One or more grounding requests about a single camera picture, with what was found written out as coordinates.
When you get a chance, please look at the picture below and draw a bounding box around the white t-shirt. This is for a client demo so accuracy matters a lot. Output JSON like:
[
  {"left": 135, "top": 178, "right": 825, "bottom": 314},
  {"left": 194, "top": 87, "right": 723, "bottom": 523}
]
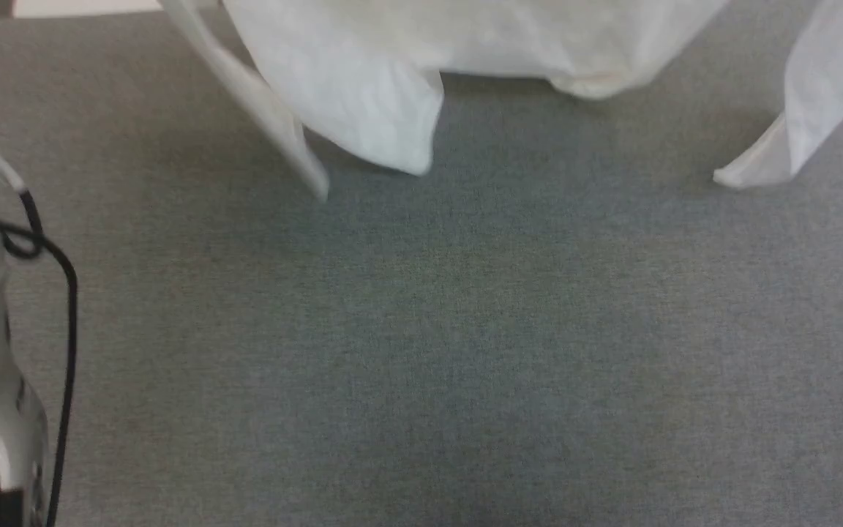
[{"left": 158, "top": 0, "right": 843, "bottom": 203}]

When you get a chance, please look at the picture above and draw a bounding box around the white cabinet box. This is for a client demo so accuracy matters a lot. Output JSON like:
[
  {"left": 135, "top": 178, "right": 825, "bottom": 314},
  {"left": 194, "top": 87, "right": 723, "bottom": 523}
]
[{"left": 12, "top": 0, "right": 168, "bottom": 19}]

